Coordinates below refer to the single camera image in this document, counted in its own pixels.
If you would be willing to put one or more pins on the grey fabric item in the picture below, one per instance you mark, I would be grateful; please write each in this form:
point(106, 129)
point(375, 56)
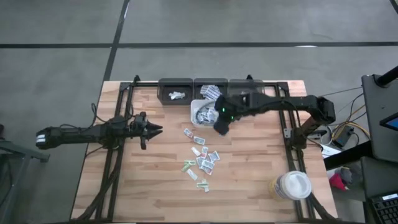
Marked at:
point(346, 174)

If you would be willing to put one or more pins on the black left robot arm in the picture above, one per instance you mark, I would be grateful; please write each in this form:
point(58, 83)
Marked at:
point(77, 135)

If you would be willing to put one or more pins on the grey metal stand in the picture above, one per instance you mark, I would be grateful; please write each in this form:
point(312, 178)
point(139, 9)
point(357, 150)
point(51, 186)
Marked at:
point(25, 153)

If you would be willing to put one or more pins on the black aluminium table frame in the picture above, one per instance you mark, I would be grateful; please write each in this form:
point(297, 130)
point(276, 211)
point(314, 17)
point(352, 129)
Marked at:
point(143, 84)

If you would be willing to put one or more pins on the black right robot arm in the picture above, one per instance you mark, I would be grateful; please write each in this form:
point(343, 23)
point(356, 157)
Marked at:
point(295, 101)

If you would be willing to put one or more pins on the blue label antiseptic packet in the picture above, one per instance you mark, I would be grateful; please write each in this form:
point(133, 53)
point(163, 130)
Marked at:
point(213, 115)
point(206, 119)
point(200, 113)

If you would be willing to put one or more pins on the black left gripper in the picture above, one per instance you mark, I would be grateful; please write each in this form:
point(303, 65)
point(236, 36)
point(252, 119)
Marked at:
point(136, 129)

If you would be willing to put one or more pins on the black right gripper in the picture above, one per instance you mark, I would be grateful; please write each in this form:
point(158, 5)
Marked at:
point(233, 105)

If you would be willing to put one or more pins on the monitor with blue screen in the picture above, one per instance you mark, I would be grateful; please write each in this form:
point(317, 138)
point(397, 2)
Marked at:
point(392, 123)

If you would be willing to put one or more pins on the black power adapter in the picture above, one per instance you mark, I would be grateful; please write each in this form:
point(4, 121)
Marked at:
point(342, 137)

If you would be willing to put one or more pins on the green label packet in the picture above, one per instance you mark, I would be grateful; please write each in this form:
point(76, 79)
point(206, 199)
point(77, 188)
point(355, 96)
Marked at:
point(189, 162)
point(202, 184)
point(186, 168)

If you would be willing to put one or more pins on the black side desk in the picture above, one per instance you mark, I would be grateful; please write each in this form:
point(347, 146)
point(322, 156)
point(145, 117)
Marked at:
point(373, 102)

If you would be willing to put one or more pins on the white printed packet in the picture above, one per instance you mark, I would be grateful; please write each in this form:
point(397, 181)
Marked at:
point(204, 152)
point(199, 140)
point(187, 132)
point(209, 158)
point(195, 151)
point(206, 188)
point(207, 164)
point(206, 170)
point(199, 161)

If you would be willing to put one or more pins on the disinfecting wipes canister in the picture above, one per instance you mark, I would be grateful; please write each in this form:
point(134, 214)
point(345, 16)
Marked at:
point(293, 185)

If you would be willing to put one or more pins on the black pole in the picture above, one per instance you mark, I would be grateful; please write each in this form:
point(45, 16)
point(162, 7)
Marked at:
point(387, 77)

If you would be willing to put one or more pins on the white paper sheet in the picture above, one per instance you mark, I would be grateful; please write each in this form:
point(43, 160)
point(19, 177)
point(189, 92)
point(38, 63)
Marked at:
point(329, 151)

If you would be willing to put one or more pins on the red fabric item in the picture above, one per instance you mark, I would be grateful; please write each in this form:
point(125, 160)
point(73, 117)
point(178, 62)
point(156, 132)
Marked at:
point(337, 183)

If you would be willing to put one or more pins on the white wipe packet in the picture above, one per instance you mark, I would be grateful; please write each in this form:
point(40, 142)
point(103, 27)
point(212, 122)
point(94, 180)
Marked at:
point(172, 96)
point(180, 95)
point(192, 175)

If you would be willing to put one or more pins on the grey plastic bin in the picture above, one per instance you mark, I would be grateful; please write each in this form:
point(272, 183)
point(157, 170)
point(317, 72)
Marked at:
point(246, 87)
point(196, 90)
point(166, 88)

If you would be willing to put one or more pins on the black keyboard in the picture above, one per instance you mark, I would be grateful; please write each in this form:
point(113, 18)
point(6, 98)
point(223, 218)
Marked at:
point(387, 211)

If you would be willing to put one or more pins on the small white packet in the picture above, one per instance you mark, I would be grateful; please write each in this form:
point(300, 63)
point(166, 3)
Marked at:
point(196, 119)

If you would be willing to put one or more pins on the white plastic bin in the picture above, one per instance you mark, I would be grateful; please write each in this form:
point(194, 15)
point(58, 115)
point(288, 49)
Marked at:
point(193, 109)

